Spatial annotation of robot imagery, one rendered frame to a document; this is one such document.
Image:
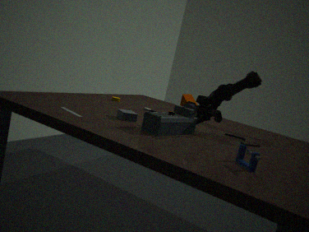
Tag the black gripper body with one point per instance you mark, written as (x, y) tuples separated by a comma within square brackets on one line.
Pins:
[(212, 111)]

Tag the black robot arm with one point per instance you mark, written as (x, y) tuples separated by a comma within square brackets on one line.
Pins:
[(225, 92)]

